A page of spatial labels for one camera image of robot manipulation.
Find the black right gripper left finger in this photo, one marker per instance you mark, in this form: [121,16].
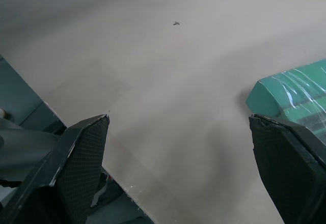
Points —
[74,163]

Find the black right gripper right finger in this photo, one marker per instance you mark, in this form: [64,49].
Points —
[285,168]

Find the green plastic-wrapped box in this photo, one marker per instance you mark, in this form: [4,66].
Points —
[293,91]

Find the grey robot body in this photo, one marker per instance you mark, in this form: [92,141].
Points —
[23,147]

